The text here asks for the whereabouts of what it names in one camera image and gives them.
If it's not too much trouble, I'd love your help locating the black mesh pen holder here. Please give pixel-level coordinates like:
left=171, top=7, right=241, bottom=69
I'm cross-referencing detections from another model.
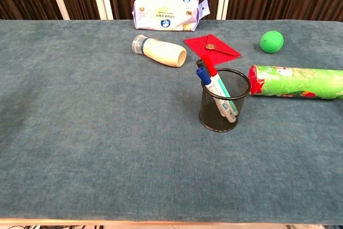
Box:
left=198, top=68, right=251, bottom=133

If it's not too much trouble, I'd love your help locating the black cap marker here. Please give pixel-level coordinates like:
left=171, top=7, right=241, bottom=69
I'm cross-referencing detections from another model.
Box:
left=196, top=58, right=212, bottom=77

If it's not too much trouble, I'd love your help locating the red cap marker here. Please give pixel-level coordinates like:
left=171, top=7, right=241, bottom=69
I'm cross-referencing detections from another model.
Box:
left=201, top=54, right=239, bottom=116

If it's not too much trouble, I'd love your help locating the blue cap marker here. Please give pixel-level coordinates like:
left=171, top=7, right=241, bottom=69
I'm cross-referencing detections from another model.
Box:
left=195, top=68, right=237, bottom=124

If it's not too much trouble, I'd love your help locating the green ball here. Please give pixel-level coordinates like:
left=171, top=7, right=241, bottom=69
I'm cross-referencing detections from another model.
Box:
left=259, top=30, right=284, bottom=54

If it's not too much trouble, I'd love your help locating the green chip tube red lid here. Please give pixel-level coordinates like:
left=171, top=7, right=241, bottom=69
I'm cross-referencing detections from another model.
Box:
left=248, top=64, right=343, bottom=100

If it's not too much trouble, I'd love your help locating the red envelope with gold seal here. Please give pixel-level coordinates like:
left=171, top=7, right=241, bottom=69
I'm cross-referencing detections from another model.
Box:
left=183, top=34, right=242, bottom=67

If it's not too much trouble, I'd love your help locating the purple white tissue pack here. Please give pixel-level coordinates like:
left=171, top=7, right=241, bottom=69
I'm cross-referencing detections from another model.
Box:
left=132, top=0, right=211, bottom=32

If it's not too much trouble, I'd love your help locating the cream plastic milk bottle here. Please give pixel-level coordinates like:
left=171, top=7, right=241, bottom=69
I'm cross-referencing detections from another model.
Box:
left=131, top=34, right=188, bottom=68

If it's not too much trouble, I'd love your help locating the blue-grey tablecloth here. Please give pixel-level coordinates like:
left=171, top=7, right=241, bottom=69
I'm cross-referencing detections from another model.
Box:
left=0, top=19, right=343, bottom=226

